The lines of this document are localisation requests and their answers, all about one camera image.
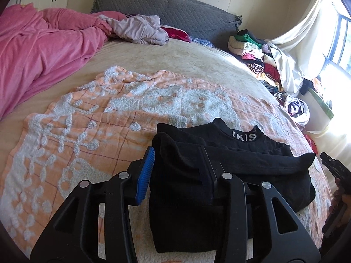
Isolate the right hand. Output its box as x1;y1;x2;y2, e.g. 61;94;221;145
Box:
329;178;351;227

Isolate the beige bed cover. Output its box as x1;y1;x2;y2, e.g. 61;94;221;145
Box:
0;38;324;171

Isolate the pile of mixed clothes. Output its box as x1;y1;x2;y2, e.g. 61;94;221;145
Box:
227;30;311;129

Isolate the black sweatshirt with orange cuffs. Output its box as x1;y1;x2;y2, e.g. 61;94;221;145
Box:
149;118;315;254

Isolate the orange white tufted blanket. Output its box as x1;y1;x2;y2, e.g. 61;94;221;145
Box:
0;65;333;263

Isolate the red satin cloth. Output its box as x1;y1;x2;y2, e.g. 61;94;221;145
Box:
161;25;191;43

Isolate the grey quilted headboard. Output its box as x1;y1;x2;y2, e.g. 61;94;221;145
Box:
91;0;242;51

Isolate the pink duvet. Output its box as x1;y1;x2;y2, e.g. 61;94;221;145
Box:
1;4;113;117

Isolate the white curtain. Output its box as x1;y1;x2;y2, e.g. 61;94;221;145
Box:
268;0;350;166

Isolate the mauve crumpled garment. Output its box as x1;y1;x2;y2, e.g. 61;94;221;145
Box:
99;15;169;46

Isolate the blue patterned cloth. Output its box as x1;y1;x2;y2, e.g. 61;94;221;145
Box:
190;36;214;48

